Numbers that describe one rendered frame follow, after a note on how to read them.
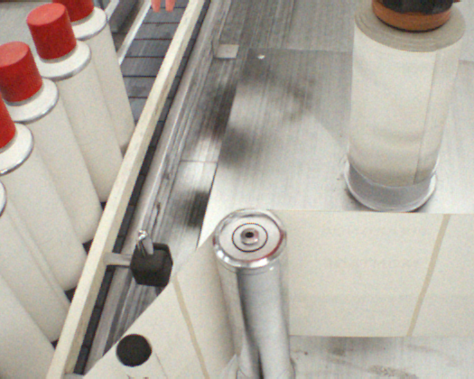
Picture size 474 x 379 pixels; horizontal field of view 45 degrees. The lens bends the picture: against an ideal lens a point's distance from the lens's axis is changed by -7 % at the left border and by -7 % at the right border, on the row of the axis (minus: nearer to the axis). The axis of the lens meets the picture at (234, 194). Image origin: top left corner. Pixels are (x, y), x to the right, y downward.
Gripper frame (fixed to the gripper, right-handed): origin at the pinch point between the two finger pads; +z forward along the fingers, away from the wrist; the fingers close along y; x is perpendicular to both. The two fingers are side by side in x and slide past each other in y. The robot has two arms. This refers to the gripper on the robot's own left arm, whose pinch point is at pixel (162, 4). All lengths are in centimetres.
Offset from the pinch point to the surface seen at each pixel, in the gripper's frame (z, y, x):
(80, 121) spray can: 12.7, 0.6, -23.7
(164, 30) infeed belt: 2.6, -1.5, 5.8
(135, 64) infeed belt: 7.3, -3.3, 0.0
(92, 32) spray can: 5.1, 1.0, -22.4
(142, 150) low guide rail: 16.1, 2.9, -14.7
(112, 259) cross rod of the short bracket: 24.1, 3.8, -24.8
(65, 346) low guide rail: 29.3, 2.4, -31.9
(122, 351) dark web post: 22, 13, -46
